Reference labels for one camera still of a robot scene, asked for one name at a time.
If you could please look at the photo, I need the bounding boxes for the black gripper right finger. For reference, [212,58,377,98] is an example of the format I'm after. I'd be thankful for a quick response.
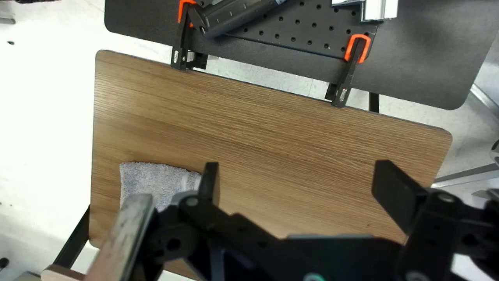
[371,159,427,232]

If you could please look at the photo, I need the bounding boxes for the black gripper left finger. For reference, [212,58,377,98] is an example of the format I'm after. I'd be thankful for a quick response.
[198,162,220,204]

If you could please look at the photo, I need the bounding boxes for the grey terry towel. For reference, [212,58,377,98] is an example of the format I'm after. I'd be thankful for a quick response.
[120,162,201,212]

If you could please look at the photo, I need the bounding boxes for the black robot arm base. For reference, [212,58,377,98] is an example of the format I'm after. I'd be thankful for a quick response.
[189,0,285,37]

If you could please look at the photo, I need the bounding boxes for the orange black clamp left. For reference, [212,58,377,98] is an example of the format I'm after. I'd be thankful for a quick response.
[170,0,207,70]

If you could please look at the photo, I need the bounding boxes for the orange black clamp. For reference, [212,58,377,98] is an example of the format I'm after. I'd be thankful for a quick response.
[170,0,207,70]
[326,33,371,108]

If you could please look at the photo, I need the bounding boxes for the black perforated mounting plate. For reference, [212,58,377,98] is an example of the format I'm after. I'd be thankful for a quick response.
[104,0,499,109]

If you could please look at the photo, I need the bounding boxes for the orange black clamp right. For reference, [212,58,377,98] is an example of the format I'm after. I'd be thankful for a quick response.
[326,33,371,108]

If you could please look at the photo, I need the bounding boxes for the black table leg frame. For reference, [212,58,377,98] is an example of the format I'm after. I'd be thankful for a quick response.
[53,209,90,268]

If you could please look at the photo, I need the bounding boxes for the silver aluminium extrusion bracket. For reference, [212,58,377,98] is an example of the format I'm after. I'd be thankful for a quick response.
[331,0,399,22]

